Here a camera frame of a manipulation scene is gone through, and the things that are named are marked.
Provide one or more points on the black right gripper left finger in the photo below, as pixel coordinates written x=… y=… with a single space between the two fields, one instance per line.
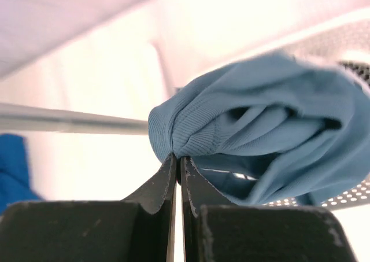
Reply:
x=137 y=228

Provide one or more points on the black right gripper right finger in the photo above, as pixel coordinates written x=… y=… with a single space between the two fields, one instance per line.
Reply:
x=215 y=229

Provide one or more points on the light blue tank top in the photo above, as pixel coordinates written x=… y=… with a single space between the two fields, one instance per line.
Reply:
x=269 y=128

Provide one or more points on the royal blue tank top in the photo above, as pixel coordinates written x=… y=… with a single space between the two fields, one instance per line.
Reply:
x=15 y=178

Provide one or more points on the silver clothes rack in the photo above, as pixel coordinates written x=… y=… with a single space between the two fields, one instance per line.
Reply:
x=27 y=118

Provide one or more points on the white plastic laundry basket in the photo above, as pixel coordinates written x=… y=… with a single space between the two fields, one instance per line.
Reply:
x=345 y=44

